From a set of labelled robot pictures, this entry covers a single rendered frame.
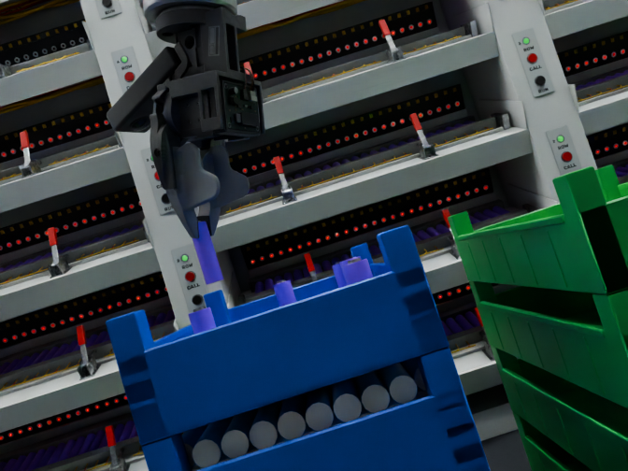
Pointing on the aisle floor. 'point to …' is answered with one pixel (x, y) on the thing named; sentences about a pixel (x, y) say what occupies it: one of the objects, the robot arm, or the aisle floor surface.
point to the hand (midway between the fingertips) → (196, 224)
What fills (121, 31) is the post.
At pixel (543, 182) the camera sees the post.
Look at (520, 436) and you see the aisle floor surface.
